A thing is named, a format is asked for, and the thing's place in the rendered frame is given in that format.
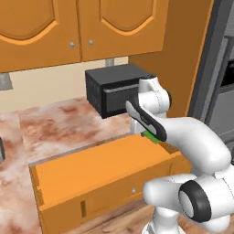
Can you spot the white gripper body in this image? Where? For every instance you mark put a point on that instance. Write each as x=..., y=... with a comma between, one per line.
x=136, y=125

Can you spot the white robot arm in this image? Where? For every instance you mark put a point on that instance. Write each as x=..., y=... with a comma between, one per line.
x=195, y=140

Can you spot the green sponge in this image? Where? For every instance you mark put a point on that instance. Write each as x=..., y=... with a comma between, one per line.
x=151, y=137

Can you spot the black microwave oven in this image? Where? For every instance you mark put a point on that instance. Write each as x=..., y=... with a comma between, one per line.
x=97, y=88

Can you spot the orange wooden drawer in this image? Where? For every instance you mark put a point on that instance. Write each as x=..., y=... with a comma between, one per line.
x=100, y=170

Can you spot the silver drawer knob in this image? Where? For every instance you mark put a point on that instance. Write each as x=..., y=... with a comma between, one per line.
x=133, y=190

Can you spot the orange tall cabinet panel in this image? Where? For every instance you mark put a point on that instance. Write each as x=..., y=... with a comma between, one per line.
x=179, y=51

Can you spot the silver cupboard knob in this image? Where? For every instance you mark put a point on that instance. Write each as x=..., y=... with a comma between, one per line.
x=90, y=42
x=72, y=44

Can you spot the grey fridge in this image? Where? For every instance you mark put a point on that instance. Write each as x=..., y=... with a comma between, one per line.
x=218, y=76

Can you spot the orange arched cupboard door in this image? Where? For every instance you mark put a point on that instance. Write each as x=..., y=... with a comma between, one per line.
x=122, y=30
x=36, y=33

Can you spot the dark grey appliance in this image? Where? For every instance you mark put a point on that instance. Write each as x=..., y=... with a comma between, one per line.
x=2, y=150

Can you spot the grey wall socket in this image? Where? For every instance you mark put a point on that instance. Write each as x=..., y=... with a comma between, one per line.
x=109, y=62
x=4, y=81

